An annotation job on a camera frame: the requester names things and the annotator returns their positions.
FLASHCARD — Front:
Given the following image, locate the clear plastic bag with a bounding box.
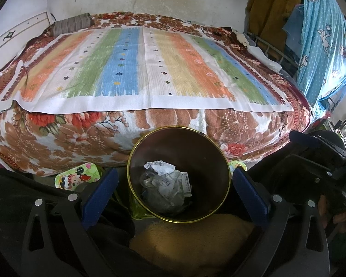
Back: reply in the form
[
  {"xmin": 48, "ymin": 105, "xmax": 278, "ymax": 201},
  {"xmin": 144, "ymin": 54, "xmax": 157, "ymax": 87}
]
[{"xmin": 140, "ymin": 170, "xmax": 191, "ymax": 214}]

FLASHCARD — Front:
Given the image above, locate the striped colourful mat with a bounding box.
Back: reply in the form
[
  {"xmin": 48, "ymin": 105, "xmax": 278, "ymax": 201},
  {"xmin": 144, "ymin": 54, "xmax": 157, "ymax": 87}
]
[{"xmin": 0, "ymin": 26, "xmax": 295, "ymax": 113}]

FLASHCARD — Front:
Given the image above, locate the striped grey pillow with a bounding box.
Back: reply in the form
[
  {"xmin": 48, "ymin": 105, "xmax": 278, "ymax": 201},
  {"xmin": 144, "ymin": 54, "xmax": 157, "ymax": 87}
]
[{"xmin": 52, "ymin": 13, "xmax": 92, "ymax": 36}]

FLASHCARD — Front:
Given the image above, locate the blue cartoon print cloth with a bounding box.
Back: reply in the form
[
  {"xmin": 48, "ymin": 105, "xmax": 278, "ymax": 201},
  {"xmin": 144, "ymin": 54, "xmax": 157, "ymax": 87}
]
[{"xmin": 295, "ymin": 0, "xmax": 346, "ymax": 119}]

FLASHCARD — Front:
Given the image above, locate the yellow garment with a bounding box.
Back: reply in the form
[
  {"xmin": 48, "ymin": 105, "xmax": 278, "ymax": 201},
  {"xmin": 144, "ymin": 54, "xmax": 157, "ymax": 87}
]
[{"xmin": 245, "ymin": 0, "xmax": 303, "ymax": 61}]

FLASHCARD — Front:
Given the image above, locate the brown bin with gold rim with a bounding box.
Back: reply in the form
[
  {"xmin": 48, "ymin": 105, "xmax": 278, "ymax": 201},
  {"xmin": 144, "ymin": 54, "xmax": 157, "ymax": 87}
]
[{"xmin": 127, "ymin": 126, "xmax": 230, "ymax": 223}]

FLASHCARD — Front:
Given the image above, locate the light blue plastic bag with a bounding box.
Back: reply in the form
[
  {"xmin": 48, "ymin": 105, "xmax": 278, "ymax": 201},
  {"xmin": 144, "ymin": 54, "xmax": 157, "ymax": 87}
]
[{"xmin": 283, "ymin": 4, "xmax": 306, "ymax": 61}]

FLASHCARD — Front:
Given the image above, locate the metal rack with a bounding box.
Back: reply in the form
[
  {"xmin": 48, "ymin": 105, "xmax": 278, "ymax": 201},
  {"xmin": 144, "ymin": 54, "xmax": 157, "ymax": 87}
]
[{"xmin": 245, "ymin": 30, "xmax": 303, "ymax": 75}]

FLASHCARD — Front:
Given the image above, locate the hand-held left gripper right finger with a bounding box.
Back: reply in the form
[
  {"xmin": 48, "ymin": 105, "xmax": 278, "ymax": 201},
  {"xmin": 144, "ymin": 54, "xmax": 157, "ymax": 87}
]
[{"xmin": 232, "ymin": 167, "xmax": 331, "ymax": 277}]

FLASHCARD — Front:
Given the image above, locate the white cloth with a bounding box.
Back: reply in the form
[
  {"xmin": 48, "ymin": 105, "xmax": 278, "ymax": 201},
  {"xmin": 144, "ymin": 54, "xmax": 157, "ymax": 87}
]
[{"xmin": 248, "ymin": 46, "xmax": 283, "ymax": 71}]

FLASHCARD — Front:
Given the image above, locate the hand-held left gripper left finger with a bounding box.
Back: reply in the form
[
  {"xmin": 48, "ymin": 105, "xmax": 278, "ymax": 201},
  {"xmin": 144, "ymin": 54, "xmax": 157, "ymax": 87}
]
[{"xmin": 21, "ymin": 167, "xmax": 119, "ymax": 277}]

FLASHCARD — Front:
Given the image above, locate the black cloth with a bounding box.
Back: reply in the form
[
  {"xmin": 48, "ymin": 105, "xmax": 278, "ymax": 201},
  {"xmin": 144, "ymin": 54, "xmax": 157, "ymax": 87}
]
[{"xmin": 0, "ymin": 166, "xmax": 168, "ymax": 277}]

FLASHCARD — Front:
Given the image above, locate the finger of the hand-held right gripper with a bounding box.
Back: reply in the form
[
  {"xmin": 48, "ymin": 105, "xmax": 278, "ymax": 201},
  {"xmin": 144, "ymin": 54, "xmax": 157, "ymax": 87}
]
[{"xmin": 289, "ymin": 130, "xmax": 320, "ymax": 151}]

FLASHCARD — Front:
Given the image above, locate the white headboard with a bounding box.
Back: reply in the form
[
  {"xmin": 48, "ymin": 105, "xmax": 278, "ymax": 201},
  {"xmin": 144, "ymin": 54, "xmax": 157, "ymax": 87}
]
[{"xmin": 0, "ymin": 11, "xmax": 51, "ymax": 61}]

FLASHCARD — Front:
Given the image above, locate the floral brown blanket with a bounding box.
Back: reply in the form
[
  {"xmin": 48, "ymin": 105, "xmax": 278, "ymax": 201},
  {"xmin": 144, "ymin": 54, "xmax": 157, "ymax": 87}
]
[{"xmin": 0, "ymin": 12, "xmax": 313, "ymax": 176}]

